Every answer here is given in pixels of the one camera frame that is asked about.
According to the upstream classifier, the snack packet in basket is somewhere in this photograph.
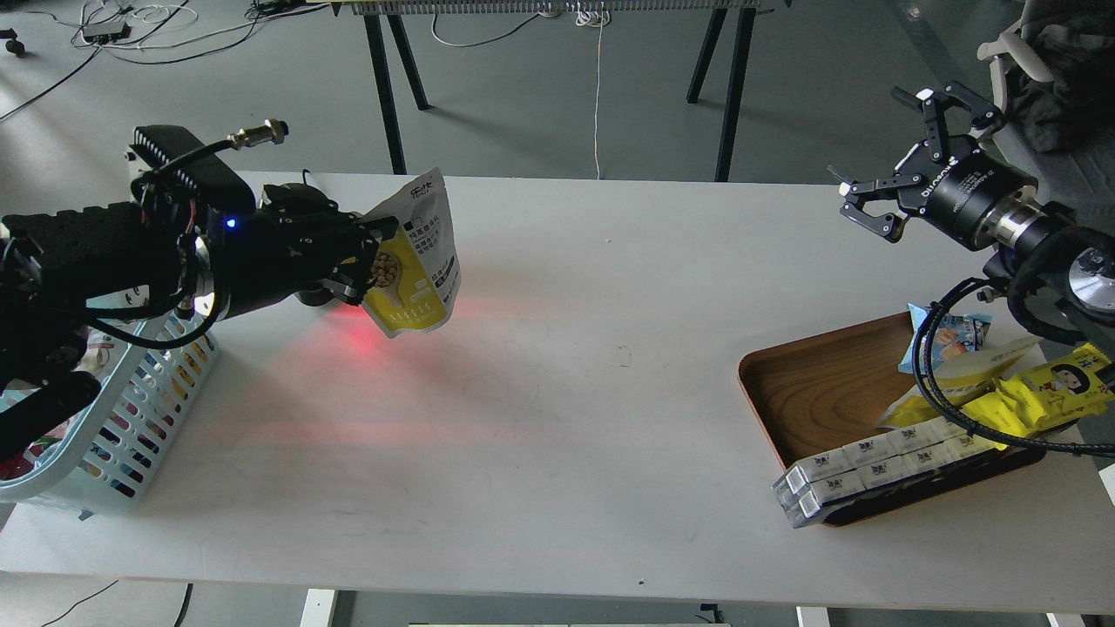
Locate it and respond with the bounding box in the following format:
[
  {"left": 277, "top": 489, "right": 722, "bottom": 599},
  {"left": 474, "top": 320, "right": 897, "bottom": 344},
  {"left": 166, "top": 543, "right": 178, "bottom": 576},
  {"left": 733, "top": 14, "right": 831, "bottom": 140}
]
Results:
[{"left": 3, "top": 332, "right": 112, "bottom": 461}]

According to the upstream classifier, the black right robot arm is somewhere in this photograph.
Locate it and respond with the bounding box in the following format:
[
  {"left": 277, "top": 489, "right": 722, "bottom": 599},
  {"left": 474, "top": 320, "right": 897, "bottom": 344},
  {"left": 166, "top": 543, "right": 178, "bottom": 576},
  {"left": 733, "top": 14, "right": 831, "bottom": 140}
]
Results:
[{"left": 834, "top": 81, "right": 1112, "bottom": 354}]

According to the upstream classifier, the bright yellow cartoon snack bag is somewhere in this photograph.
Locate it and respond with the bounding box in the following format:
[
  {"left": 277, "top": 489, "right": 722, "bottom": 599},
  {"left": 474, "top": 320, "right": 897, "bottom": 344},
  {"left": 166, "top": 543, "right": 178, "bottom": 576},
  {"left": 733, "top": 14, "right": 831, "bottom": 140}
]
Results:
[{"left": 961, "top": 344, "right": 1112, "bottom": 438}]

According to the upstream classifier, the light blue plastic basket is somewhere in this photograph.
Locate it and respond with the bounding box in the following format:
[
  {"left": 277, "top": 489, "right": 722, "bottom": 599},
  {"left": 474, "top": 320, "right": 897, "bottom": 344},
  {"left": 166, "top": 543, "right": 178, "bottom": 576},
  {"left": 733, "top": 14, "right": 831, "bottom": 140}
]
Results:
[{"left": 3, "top": 332, "right": 220, "bottom": 519}]

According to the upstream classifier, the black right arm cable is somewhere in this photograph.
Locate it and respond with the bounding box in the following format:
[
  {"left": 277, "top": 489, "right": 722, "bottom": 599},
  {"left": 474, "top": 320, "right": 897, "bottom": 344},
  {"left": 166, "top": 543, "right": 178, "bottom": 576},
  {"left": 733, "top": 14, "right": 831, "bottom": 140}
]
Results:
[{"left": 911, "top": 277, "right": 1115, "bottom": 459}]

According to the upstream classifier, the white office chair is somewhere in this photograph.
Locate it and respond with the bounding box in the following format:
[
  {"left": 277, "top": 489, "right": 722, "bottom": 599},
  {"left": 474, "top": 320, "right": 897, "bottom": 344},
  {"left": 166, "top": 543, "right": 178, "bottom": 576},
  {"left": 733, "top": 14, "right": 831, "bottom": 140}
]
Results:
[{"left": 976, "top": 17, "right": 1059, "bottom": 139}]

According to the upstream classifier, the brown wooden tray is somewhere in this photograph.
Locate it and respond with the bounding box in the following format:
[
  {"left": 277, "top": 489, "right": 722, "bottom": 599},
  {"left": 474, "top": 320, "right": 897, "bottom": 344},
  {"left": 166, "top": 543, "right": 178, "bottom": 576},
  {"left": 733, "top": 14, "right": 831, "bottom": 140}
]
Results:
[{"left": 738, "top": 314, "right": 1044, "bottom": 511}]

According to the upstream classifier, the black table legs background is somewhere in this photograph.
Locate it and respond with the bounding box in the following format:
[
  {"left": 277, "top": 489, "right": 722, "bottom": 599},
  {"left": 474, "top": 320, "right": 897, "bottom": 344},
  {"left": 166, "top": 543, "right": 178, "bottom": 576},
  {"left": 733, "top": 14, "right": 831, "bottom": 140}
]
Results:
[{"left": 331, "top": 0, "right": 759, "bottom": 183}]

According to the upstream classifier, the yellow white snack pouch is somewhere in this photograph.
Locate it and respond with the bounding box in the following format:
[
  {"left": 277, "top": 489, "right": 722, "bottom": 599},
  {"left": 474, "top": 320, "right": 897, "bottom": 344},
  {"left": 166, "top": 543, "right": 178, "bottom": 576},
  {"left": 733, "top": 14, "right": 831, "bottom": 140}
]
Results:
[{"left": 361, "top": 167, "right": 462, "bottom": 338}]

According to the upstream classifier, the pale yellow snack bag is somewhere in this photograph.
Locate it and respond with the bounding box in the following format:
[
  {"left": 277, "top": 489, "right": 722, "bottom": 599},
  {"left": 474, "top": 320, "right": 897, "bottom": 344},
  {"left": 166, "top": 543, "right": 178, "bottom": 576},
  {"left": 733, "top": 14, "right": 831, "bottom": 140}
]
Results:
[{"left": 875, "top": 336, "right": 1039, "bottom": 430}]

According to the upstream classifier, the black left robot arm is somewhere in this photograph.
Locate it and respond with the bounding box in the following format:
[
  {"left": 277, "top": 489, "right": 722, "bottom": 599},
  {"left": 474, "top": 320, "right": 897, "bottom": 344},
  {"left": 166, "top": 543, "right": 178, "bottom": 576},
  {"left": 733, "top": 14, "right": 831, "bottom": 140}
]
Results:
[{"left": 1, "top": 119, "right": 403, "bottom": 459}]

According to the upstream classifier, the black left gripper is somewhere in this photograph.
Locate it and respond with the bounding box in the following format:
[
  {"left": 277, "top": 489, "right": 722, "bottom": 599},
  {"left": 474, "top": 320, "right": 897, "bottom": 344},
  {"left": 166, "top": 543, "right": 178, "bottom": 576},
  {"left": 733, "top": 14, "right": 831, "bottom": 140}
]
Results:
[{"left": 196, "top": 183, "right": 401, "bottom": 319}]

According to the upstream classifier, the black barcode scanner red window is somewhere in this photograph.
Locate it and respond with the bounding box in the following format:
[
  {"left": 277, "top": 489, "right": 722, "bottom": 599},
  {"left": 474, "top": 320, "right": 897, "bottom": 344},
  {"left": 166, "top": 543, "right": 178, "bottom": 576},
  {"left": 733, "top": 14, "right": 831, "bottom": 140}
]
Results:
[{"left": 260, "top": 182, "right": 349, "bottom": 307}]

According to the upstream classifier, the floor cables and power strip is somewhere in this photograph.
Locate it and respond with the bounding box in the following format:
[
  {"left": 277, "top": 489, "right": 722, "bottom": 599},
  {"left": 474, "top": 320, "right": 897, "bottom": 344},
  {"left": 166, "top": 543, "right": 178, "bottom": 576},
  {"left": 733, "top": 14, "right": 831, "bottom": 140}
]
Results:
[{"left": 0, "top": 0, "right": 332, "bottom": 123}]

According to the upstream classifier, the dark clothing on chair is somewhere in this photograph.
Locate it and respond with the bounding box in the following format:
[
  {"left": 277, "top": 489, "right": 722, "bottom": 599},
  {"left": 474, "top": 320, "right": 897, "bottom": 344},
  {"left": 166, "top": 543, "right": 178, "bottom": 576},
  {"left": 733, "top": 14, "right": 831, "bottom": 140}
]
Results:
[{"left": 1011, "top": 1, "right": 1114, "bottom": 153}]

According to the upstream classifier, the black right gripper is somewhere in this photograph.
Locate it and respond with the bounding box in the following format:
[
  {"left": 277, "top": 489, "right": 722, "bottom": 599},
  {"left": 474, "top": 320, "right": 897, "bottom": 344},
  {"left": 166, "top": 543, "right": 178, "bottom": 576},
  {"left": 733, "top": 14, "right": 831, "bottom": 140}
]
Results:
[{"left": 828, "top": 81, "right": 1046, "bottom": 253}]

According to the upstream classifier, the blue snack packet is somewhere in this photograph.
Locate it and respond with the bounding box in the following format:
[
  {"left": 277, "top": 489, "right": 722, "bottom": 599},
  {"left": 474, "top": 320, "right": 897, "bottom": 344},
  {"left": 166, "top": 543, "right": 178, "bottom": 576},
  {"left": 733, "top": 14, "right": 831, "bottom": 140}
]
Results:
[{"left": 896, "top": 303, "right": 993, "bottom": 374}]

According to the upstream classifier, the white long snack box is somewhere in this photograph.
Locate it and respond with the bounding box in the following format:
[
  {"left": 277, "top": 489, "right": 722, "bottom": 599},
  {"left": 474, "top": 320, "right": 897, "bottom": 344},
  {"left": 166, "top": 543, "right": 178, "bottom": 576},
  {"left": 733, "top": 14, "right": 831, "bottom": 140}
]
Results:
[{"left": 772, "top": 417, "right": 999, "bottom": 529}]

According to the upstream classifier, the white hanging cable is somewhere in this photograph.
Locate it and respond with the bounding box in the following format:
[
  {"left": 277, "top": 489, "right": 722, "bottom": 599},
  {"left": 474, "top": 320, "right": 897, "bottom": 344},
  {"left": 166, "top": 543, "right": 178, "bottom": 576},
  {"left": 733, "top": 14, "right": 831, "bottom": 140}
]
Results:
[{"left": 575, "top": 7, "right": 612, "bottom": 180}]

